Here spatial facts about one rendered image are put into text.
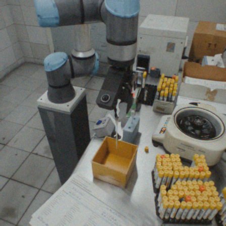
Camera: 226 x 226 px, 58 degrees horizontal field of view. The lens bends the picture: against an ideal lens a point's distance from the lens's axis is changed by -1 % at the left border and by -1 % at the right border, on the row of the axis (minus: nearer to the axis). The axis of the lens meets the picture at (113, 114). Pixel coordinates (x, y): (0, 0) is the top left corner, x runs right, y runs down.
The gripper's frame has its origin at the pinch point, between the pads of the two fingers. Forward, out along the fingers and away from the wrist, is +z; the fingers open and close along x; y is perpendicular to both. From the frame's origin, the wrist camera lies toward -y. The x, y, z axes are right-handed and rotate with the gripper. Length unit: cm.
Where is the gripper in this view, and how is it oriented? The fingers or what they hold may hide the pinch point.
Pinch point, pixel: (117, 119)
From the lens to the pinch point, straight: 64.7
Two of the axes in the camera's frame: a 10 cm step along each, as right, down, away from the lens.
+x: -9.2, -2.5, 2.9
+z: 0.0, 7.6, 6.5
